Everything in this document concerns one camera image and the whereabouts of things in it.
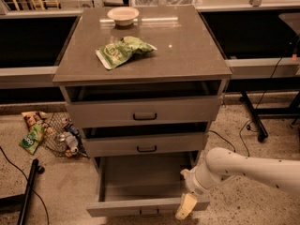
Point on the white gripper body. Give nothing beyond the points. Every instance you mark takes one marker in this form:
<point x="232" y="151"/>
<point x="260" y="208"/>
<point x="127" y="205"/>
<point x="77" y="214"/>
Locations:
<point x="196" y="184"/>

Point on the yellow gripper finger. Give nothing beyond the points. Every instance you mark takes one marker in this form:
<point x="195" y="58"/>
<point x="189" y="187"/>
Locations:
<point x="187" y="203"/>

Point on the grey bottom drawer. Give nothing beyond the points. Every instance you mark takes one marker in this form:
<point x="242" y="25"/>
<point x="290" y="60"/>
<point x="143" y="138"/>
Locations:
<point x="140" y="185"/>

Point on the grey drawer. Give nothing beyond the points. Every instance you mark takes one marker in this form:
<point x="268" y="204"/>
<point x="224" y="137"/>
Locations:
<point x="140" y="185"/>
<point x="135" y="104"/>
<point x="144" y="139"/>

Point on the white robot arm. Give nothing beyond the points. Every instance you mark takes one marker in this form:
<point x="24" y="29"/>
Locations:
<point x="220" y="164"/>

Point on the grey middle drawer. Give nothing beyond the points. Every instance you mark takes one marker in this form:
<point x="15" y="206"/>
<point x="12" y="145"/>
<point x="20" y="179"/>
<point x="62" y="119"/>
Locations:
<point x="144" y="139"/>

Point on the grey drawer cabinet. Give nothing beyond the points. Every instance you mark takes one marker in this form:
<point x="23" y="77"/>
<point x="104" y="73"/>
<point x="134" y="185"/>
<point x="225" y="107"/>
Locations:
<point x="185" y="51"/>

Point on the grey top drawer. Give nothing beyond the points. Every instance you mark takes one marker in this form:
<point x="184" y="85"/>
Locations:
<point x="135" y="104"/>

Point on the black stand leg right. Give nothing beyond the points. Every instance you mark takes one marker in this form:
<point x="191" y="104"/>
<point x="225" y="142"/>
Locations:
<point x="293" y="111"/>

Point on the black stand leg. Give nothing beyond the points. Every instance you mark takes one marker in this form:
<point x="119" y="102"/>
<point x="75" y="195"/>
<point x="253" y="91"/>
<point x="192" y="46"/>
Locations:
<point x="20" y="203"/>
<point x="293" y="111"/>

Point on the clear plastic bottle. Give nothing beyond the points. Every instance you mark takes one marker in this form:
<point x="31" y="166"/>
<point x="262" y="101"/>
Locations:
<point x="70" y="141"/>

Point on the green chip bag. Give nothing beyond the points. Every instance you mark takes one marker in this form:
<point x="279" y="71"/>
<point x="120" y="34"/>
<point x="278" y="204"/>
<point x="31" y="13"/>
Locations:
<point x="118" y="53"/>

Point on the green snack bag on floor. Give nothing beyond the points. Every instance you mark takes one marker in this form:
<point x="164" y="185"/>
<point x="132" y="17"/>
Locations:
<point x="33" y="139"/>

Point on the black stand leg left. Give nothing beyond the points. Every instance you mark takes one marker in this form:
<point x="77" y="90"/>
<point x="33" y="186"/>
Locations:
<point x="20" y="203"/>

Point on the brown snack bag on floor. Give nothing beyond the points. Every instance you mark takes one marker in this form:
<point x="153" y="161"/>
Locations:
<point x="34" y="118"/>

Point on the white bowl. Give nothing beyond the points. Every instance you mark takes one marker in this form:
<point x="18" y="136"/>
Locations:
<point x="123" y="16"/>

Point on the wire mesh basket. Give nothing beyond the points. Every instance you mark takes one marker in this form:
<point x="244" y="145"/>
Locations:
<point x="55" y="124"/>

